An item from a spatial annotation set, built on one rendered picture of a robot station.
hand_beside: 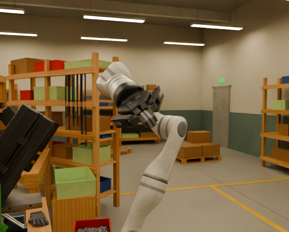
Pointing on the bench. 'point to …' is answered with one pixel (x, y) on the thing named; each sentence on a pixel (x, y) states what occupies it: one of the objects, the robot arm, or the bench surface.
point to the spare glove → (35, 216)
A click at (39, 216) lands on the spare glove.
